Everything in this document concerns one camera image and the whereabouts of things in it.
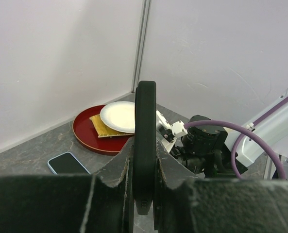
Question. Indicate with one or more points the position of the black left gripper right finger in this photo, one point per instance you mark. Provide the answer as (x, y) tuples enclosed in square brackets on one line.
[(184, 203)]

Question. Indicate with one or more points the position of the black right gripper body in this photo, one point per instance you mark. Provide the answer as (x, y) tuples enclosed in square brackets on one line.
[(203, 151)]

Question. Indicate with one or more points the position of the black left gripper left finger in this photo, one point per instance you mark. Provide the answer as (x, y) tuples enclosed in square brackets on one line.
[(98, 203)]

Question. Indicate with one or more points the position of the blue-cased smartphone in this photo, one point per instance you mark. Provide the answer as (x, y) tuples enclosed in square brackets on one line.
[(66, 163)]

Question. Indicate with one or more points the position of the black smartphone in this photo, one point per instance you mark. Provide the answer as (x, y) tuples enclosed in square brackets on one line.
[(144, 157)]

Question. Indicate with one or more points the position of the yellow sponge cloth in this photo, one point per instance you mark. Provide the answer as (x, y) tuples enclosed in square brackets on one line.
[(104, 131)]

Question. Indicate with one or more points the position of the round red tray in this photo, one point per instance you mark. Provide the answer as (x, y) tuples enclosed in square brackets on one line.
[(87, 136)]

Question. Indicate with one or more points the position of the white paper plate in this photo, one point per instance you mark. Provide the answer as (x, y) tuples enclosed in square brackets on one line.
[(119, 116)]

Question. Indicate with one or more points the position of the aluminium corner post right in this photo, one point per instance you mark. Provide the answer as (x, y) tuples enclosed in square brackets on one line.
[(146, 4)]

